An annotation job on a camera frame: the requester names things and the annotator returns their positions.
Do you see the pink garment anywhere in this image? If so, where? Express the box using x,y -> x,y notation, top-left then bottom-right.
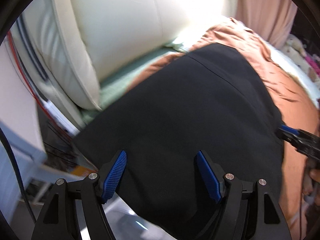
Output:
305,55 -> 320,76

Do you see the black long sleeve shirt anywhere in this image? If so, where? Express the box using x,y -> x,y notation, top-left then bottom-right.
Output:
73,43 -> 284,239

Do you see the pink curtain left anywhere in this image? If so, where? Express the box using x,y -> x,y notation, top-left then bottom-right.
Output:
235,0 -> 298,49

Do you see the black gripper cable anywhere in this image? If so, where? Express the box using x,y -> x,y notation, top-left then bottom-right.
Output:
0,127 -> 37,224

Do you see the white blanket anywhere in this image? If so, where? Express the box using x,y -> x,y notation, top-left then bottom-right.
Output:
265,42 -> 319,108

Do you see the cream padded headboard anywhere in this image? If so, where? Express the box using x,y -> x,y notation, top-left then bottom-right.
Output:
11,0 -> 238,128

